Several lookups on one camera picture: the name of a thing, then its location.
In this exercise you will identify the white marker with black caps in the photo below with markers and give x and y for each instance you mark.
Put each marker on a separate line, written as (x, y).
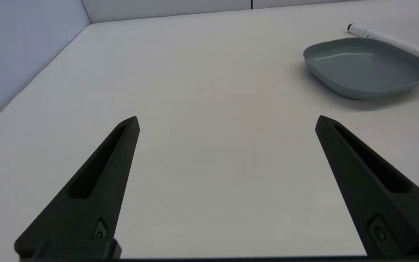
(362, 32)

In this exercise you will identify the grey shallow plastic plate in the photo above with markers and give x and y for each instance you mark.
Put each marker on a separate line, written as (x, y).
(366, 69)

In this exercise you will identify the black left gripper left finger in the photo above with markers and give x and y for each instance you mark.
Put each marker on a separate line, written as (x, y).
(86, 203)

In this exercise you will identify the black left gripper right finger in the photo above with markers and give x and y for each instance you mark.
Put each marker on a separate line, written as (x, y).
(362, 189)

